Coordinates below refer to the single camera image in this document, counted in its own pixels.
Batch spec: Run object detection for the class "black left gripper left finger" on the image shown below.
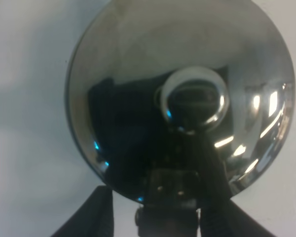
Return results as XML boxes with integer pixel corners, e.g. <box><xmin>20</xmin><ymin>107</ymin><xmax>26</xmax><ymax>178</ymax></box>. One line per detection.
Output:
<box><xmin>53</xmin><ymin>186</ymin><xmax>113</xmax><ymax>237</ymax></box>

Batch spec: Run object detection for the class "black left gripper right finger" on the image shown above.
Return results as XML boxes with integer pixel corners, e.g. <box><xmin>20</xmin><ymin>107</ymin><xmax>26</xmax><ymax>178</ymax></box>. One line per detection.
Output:
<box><xmin>199</xmin><ymin>140</ymin><xmax>271</xmax><ymax>237</ymax></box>

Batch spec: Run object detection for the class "stainless steel teapot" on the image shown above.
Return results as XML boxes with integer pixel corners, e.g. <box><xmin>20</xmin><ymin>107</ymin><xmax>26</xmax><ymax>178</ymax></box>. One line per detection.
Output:
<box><xmin>65</xmin><ymin>0</ymin><xmax>296</xmax><ymax>203</ymax></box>

